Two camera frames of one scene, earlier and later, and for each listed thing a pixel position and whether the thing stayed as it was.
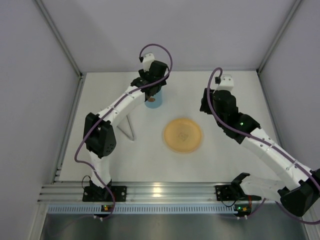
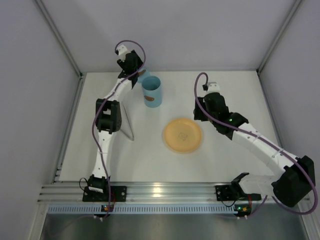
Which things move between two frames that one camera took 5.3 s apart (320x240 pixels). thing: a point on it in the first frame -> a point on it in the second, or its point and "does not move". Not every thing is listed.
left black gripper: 152,90 -> 136,69
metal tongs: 124,126 does not move
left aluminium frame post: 58,36 does not move
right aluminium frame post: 296,4 does not move
